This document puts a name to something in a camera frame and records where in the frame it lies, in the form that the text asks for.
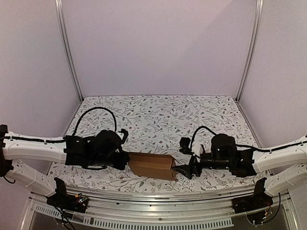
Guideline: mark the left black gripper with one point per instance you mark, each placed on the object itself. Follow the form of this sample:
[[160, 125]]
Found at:
[[124, 160]]

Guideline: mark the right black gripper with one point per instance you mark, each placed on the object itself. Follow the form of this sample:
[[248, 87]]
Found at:
[[195, 166]]

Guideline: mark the brown cardboard box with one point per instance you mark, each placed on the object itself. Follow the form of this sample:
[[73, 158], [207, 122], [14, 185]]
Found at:
[[155, 166]]

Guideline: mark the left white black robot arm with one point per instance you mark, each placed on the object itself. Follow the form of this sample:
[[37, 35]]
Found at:
[[91, 153]]

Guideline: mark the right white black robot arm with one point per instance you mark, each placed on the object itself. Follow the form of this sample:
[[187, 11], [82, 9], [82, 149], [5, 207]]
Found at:
[[243, 161]]

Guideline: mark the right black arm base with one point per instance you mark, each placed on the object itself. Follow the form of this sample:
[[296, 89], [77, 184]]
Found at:
[[259, 199]]

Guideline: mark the floral patterned table mat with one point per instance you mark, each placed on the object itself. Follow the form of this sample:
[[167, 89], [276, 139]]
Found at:
[[155, 125]]

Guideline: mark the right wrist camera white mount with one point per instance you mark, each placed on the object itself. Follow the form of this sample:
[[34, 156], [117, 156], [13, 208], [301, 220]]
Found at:
[[194, 149]]

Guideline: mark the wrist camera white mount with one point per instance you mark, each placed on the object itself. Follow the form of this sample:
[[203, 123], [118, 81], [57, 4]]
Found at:
[[123, 134], [194, 149]]

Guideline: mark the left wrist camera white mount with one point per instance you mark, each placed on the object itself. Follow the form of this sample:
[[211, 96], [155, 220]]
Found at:
[[123, 134]]

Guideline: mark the aluminium front rail frame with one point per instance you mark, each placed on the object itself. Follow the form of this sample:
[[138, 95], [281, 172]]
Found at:
[[205, 210]]

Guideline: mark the left aluminium corner post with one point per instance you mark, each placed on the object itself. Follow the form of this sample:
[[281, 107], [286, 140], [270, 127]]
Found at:
[[67, 49]]

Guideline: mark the aluminium corner post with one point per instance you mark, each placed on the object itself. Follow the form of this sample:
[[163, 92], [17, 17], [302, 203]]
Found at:
[[251, 49], [67, 49]]

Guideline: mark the right aluminium corner post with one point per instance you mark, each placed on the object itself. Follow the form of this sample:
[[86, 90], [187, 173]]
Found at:
[[251, 49]]

